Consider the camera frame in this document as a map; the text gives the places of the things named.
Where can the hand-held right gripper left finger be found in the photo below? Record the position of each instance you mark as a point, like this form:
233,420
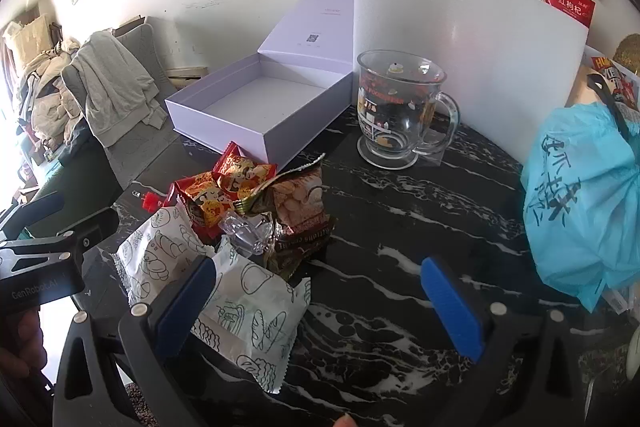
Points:
184,307

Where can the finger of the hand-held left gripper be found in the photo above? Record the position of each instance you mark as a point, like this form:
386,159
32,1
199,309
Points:
40,208
92,229

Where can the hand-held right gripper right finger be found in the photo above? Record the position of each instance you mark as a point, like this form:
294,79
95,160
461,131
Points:
452,312

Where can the white bread packet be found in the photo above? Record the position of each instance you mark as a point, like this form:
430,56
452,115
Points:
155,247
255,307

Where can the clear plastic airplane toy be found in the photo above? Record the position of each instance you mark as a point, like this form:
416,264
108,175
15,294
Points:
245,232

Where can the brown biscuit packet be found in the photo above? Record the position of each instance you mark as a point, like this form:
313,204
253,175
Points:
297,202

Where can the lavender gift box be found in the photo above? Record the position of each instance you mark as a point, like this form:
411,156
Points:
240,99

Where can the person's left hand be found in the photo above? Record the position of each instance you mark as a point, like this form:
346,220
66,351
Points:
22,347

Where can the dark green cloth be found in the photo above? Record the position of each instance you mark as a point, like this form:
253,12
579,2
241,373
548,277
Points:
70,177

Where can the beige hoodie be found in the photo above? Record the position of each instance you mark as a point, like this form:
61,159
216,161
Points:
110,82

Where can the blue plastic bag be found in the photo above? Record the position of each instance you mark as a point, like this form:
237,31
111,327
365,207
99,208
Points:
575,217

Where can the beige vent cover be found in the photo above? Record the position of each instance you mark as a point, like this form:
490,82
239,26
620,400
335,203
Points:
187,74

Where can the grey leaf-pattern chair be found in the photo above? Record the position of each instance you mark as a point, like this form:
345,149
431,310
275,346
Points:
150,49

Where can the cardboard box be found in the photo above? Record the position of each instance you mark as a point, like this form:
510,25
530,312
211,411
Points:
131,24

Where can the printed glass mug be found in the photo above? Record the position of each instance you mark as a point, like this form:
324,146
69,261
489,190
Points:
390,107

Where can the white foam board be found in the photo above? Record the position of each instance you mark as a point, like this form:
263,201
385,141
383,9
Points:
475,32

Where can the colourful printed carton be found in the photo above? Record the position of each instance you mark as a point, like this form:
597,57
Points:
612,79

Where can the brown fuzzy object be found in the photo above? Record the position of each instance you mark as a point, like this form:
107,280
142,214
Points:
629,54

